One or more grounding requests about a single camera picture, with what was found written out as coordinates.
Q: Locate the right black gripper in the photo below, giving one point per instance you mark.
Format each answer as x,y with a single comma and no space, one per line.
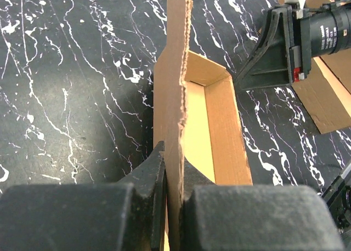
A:
289,38

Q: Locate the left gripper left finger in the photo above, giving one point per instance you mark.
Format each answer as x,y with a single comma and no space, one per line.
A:
124,215

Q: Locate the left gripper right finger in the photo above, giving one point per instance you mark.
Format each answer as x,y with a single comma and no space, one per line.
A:
254,217

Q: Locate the flat brown cardboard box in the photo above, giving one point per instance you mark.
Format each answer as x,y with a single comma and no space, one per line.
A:
326,92

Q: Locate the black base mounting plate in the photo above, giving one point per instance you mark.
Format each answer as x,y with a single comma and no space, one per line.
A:
337,198

